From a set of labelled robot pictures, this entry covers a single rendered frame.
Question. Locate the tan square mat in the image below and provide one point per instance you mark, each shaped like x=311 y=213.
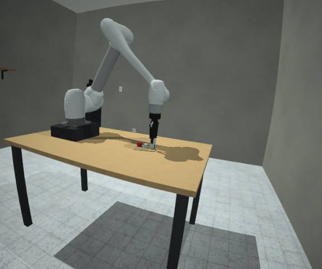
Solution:
x=145 y=149

